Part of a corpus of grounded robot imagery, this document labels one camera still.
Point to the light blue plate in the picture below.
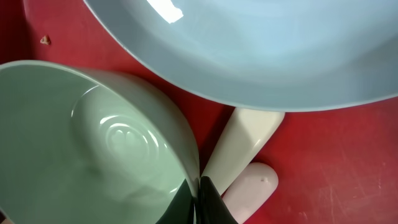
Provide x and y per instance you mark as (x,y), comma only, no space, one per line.
(279,55)

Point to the white plastic spoon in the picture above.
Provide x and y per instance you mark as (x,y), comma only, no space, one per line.
(244,135)

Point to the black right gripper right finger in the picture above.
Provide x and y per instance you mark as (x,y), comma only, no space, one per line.
(211,207)

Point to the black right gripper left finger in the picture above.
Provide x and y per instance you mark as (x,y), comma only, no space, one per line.
(181,208)

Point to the red serving tray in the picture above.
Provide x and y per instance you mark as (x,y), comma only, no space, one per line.
(335,166)

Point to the green bowl with food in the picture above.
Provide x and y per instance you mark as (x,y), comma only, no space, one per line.
(90,146)

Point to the white plastic fork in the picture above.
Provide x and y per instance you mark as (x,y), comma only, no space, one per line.
(249,191)

